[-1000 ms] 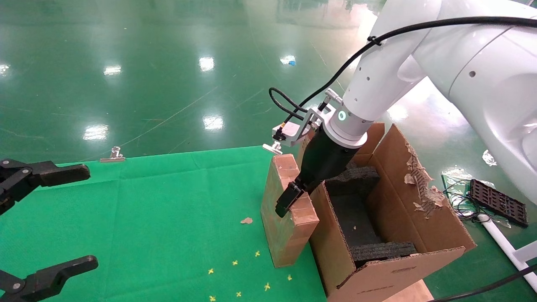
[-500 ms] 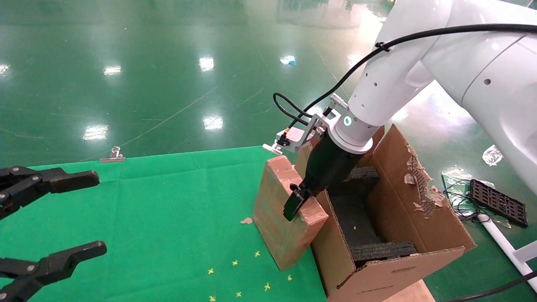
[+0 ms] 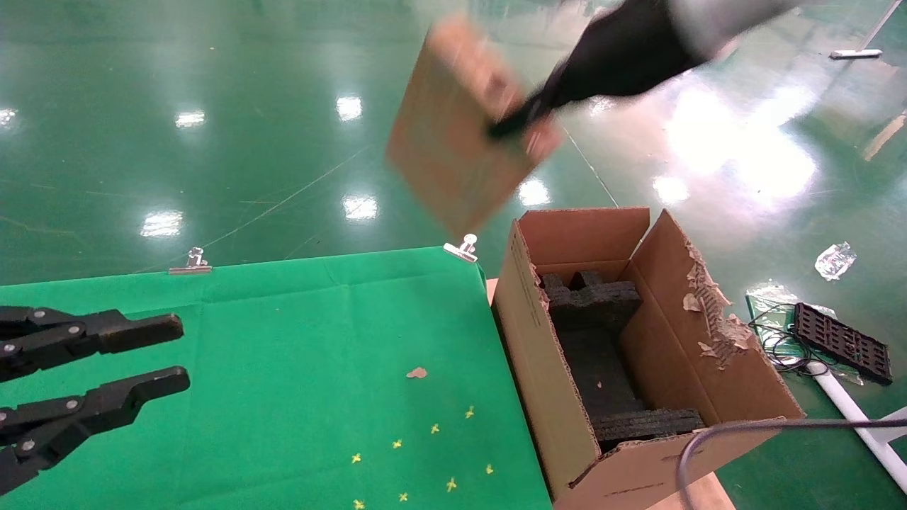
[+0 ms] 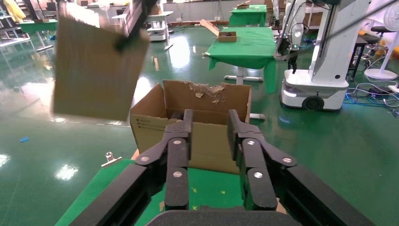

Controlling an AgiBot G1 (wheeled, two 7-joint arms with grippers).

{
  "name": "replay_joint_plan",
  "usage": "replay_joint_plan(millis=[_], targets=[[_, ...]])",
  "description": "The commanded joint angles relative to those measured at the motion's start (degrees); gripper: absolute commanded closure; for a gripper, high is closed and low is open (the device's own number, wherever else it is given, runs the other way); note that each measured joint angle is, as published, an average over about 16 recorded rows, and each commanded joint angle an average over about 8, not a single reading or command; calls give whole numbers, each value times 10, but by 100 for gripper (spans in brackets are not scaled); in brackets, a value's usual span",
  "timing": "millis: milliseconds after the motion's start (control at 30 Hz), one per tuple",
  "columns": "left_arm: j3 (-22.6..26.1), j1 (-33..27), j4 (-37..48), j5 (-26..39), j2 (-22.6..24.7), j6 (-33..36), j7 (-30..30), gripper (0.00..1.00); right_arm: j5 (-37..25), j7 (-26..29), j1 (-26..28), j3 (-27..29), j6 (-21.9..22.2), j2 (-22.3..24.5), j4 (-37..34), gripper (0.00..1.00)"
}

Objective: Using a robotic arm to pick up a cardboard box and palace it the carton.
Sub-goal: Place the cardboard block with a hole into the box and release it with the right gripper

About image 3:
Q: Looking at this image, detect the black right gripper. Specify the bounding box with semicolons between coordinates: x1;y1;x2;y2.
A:
488;0;709;139

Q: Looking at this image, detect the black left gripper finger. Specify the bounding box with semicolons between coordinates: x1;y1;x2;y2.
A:
0;306;184;383
0;366;191;497

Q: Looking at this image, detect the large open cardboard carton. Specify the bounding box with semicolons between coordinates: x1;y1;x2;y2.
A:
492;207;806;510

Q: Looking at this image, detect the silver binder clip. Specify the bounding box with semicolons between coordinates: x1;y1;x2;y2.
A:
444;233;479;264
169;246;213;276

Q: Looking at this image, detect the notched black foam block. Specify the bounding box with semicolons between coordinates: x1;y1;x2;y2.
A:
537;270;643;334

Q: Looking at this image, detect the green table cloth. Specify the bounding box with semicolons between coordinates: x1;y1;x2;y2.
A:
0;246;553;510

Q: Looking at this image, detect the black foam bottom pad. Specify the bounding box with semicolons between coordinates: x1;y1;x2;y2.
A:
560;326;649;419

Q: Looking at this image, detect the clear plastic bag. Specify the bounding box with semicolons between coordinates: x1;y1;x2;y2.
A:
745;282;867;387

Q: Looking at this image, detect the crumpled clear plastic wrap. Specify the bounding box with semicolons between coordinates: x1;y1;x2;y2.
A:
815;242;857;281

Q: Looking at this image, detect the black plastic grid tray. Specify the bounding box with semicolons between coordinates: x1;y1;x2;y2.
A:
792;302;894;386

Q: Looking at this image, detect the white metal table leg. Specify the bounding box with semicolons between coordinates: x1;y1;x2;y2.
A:
813;363;907;493

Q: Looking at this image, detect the thin black wire coil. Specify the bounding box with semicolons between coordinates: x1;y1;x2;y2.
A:
749;303;831;375

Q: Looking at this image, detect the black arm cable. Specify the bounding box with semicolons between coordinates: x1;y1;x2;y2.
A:
675;417;907;510

